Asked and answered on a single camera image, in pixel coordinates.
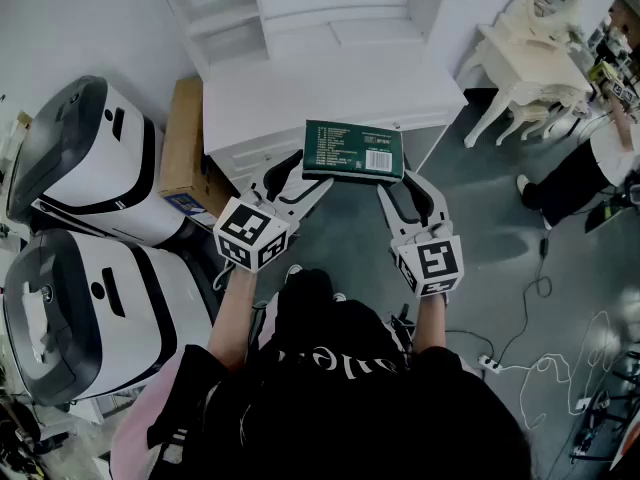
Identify white desk with shelves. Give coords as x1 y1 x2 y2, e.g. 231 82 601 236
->
149 0 470 209

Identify brown cardboard box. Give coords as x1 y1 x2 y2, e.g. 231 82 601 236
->
158 76 237 230

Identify white floor cable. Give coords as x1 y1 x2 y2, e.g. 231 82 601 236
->
499 310 640 432

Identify person's left forearm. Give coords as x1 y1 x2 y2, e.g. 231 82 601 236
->
207 266 260 372

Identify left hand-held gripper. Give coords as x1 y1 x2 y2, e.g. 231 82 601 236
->
213 148 335 274

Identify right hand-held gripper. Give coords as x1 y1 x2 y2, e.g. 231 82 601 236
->
377 167 465 299

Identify person's black trousers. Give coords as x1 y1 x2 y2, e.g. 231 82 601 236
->
276 267 335 320

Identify white and black robot base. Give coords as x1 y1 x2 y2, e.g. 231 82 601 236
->
5 75 202 249
0 227 217 410

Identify thin gripper cable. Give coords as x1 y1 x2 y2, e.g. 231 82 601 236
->
212 261 237 293

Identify person's black printed top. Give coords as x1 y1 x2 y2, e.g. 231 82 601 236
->
112 297 532 480

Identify person's right forearm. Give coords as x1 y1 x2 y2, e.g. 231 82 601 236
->
412 291 450 358

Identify dark green box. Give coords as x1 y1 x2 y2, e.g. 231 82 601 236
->
302 119 405 185

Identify cream dressing table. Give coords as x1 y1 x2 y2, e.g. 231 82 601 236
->
462 21 595 150

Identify black floor cable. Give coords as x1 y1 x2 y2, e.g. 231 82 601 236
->
444 237 552 365

